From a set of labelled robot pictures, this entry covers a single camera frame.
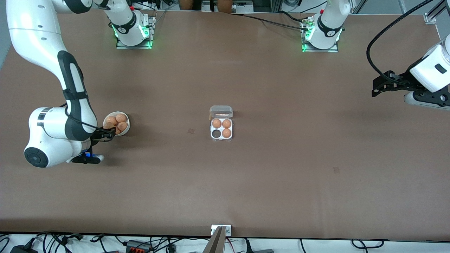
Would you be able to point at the black box with orange terminals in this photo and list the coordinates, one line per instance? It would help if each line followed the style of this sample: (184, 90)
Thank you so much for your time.
(135, 246)

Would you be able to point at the aluminium frame profile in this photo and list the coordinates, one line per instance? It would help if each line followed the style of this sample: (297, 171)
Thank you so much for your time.
(439, 8)

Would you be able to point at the black plug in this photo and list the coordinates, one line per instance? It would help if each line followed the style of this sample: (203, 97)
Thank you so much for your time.
(248, 246)

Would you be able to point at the clear plastic egg box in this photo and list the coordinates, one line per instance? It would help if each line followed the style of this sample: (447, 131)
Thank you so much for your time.
(220, 109)

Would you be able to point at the black plug connector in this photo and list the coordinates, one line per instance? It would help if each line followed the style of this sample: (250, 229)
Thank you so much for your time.
(66, 240)

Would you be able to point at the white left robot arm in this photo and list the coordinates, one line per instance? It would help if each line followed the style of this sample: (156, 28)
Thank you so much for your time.
(327, 24)

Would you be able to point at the grey camera mast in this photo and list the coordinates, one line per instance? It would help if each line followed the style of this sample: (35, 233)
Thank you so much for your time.
(214, 244)

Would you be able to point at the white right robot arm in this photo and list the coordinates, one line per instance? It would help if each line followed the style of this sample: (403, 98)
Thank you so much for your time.
(38, 35)

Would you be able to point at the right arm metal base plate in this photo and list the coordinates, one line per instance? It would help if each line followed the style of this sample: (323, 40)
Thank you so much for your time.
(121, 46)

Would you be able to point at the white bowl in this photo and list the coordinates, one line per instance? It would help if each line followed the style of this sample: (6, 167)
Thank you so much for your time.
(126, 131)

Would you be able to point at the person leg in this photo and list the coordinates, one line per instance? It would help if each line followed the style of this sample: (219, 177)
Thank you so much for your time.
(225, 5)
(185, 4)

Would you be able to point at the aluminium corner bracket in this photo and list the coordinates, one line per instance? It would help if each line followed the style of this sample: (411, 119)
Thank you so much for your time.
(429, 19)

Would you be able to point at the grey power strip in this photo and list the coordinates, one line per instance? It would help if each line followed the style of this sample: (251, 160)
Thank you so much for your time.
(242, 5)

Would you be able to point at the black power adapter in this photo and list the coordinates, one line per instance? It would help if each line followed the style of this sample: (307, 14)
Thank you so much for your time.
(23, 250)

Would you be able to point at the small metal edge bracket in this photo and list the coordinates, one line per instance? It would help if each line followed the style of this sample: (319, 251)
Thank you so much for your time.
(214, 230)

